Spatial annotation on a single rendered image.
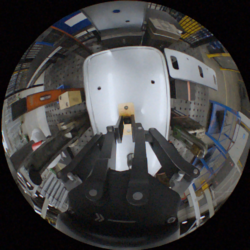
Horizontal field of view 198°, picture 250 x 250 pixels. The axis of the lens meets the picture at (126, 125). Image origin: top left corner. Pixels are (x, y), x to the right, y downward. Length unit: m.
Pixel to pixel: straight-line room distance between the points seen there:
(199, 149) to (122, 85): 0.23
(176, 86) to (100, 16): 0.28
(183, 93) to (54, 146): 0.36
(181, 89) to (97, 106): 0.24
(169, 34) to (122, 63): 0.16
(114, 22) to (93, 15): 0.06
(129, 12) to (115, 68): 0.18
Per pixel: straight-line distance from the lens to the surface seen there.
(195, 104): 0.72
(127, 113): 0.20
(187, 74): 0.27
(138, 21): 0.25
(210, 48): 3.14
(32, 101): 0.18
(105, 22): 0.24
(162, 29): 0.24
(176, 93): 0.26
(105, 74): 0.21
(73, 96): 0.20
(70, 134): 0.21
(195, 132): 0.27
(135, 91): 0.20
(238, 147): 8.00
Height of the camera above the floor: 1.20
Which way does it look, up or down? 68 degrees down
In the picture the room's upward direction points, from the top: 175 degrees counter-clockwise
